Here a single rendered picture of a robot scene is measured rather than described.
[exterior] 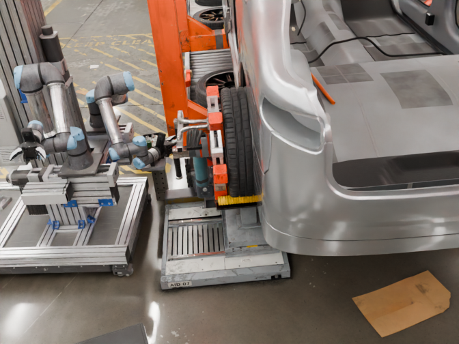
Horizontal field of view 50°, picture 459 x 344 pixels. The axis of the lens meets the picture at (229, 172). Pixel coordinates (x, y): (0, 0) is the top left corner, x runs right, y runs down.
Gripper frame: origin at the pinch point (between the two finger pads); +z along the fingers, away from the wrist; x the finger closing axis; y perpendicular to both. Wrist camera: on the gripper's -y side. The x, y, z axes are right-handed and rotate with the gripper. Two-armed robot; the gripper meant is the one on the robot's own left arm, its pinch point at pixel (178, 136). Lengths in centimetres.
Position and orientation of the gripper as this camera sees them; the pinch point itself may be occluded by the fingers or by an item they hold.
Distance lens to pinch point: 315.2
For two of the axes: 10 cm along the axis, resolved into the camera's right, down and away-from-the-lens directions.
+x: 7.5, 3.4, -5.6
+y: 0.6, 8.2, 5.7
